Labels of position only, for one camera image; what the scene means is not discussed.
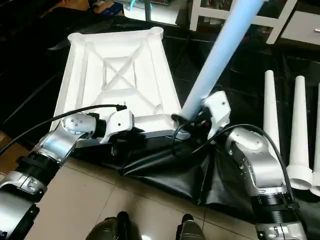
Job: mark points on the white plastic table top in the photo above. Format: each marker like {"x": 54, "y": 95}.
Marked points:
{"x": 120, "y": 75}

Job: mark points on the white plastic table leg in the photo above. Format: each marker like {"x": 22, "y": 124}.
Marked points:
{"x": 299, "y": 130}
{"x": 217, "y": 55}
{"x": 271, "y": 105}
{"x": 317, "y": 140}

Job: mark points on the black mat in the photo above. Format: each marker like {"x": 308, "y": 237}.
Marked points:
{"x": 237, "y": 75}

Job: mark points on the grey metal pole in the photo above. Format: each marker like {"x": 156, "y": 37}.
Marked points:
{"x": 148, "y": 10}

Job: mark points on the white glass door cabinet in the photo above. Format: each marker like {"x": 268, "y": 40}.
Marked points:
{"x": 250, "y": 17}

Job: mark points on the white drawer unit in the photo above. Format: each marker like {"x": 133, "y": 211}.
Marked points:
{"x": 302, "y": 30}

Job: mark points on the light brown wooden shelf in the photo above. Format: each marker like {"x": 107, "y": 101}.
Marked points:
{"x": 67, "y": 8}

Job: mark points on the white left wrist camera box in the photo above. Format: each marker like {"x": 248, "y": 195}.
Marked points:
{"x": 120, "y": 123}

